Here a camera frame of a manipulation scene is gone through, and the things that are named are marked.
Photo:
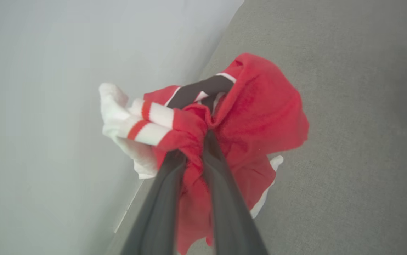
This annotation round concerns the grey fabric sofa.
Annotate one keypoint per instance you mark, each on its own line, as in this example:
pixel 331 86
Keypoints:
pixel 348 148

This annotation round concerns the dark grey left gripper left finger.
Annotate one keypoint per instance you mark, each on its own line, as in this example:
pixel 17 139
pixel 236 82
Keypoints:
pixel 157 212

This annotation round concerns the red garment with white stripes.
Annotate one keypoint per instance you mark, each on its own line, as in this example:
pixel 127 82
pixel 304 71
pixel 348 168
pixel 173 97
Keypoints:
pixel 260 113

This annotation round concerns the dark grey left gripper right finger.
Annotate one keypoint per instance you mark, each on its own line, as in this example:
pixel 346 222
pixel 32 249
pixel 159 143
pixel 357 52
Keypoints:
pixel 226 212

